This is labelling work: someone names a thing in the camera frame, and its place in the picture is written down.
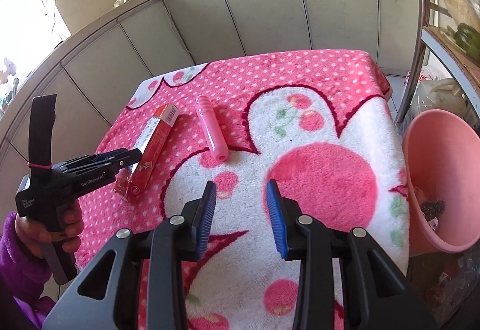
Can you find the steel wool scourer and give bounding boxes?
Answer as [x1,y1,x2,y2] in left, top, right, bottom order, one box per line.
[420,198,447,230]

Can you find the pink polka dot blanket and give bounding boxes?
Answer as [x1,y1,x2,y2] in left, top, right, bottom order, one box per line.
[75,49,410,330]

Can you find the green bell pepper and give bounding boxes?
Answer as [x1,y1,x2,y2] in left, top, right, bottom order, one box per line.
[455,23,480,53]

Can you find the pink plastic basin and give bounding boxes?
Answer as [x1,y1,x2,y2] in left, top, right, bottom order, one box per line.
[403,109,480,253]

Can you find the person's left forearm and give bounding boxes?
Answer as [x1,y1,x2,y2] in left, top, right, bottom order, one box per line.
[0,212,57,330]

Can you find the white power cable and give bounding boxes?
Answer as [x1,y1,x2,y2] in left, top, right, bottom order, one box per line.
[159,0,196,65]

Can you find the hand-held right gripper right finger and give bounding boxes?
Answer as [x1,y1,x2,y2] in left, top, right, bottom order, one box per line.
[265,179,437,330]

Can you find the bagged napa cabbage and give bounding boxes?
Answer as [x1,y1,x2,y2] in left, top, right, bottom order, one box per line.
[433,0,480,38]

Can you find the pink ribbed plastic handle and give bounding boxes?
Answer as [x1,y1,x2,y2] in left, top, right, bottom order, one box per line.
[197,95,229,161]

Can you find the grey kitchen counter cabinet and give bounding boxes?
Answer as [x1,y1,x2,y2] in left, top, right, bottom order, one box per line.
[0,0,432,173]

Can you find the person's left hand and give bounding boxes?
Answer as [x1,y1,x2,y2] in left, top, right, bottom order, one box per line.
[15,200,83,259]

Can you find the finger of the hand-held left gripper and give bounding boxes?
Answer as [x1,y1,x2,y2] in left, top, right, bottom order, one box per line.
[94,149,143,175]

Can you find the metal shelf rack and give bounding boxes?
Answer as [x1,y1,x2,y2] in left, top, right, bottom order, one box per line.
[394,0,480,128]

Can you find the red cardboard box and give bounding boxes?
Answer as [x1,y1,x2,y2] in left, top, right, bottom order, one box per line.
[114,103,180,203]

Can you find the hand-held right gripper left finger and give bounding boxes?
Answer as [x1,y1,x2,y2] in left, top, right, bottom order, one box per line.
[43,180,217,330]

